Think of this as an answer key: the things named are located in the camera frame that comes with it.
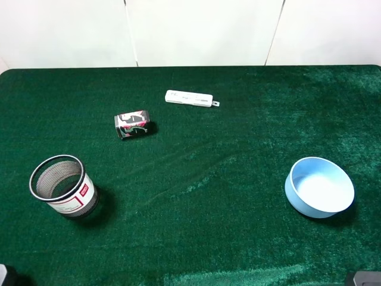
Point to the black mesh pen cup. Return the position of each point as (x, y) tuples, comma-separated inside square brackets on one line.
[(62, 183)]

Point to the black red patterned small box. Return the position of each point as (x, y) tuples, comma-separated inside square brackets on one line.
[(132, 124)]

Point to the light blue round bowl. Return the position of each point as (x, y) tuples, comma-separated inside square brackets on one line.
[(318, 188)]

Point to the white rectangular plastic device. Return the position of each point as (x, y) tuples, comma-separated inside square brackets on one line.
[(190, 98)]

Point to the grey object bottom right corner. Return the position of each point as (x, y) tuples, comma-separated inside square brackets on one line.
[(363, 278)]

